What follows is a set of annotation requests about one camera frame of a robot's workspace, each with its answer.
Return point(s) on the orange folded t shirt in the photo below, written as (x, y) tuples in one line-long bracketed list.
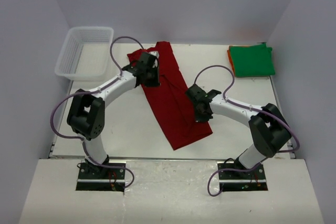
[(232, 57)]

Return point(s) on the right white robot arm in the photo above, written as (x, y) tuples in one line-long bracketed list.
[(269, 130)]

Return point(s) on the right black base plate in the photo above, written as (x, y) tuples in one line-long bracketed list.
[(252, 181)]

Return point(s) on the green folded t shirt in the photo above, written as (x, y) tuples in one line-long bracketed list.
[(254, 61)]

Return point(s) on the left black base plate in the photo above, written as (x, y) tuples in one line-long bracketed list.
[(92, 178)]

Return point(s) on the white plastic basket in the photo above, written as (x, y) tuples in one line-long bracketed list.
[(84, 55)]

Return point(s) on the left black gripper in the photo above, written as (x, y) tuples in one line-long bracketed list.
[(155, 82)]

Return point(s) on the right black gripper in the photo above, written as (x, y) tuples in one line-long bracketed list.
[(199, 118)]

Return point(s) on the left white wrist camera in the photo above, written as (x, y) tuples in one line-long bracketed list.
[(154, 53)]

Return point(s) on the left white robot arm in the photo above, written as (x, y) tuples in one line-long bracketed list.
[(86, 116)]

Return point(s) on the red t shirt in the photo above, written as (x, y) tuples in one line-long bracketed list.
[(171, 107)]

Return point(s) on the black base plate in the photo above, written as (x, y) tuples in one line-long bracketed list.
[(92, 178), (252, 181)]

